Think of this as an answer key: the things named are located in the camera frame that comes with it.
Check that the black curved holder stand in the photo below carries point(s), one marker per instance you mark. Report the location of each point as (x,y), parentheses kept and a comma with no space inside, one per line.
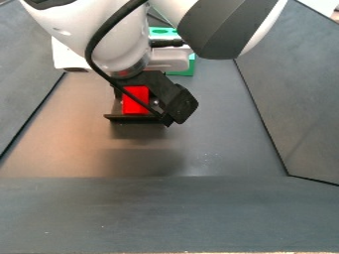
(125,110)

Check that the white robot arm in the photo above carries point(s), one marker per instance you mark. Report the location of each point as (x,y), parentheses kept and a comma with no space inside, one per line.
(218,28)

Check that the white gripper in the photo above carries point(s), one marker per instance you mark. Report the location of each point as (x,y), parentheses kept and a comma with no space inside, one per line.
(69,61)

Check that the green shape sorter board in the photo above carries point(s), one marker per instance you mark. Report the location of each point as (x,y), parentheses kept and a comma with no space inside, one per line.
(178,49)

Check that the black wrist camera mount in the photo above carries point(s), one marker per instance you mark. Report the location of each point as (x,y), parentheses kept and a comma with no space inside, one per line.
(173,103)

